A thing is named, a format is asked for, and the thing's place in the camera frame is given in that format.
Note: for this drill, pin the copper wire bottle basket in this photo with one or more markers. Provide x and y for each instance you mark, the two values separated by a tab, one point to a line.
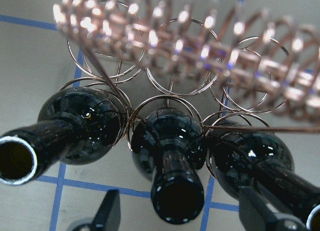
274	65

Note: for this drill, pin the dark wine bottle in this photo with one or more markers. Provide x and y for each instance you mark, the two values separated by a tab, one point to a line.
75	126
168	148
263	161

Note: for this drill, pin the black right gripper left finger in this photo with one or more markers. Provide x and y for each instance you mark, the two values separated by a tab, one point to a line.
107	217

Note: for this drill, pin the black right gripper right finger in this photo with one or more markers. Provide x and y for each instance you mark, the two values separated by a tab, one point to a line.
255	215

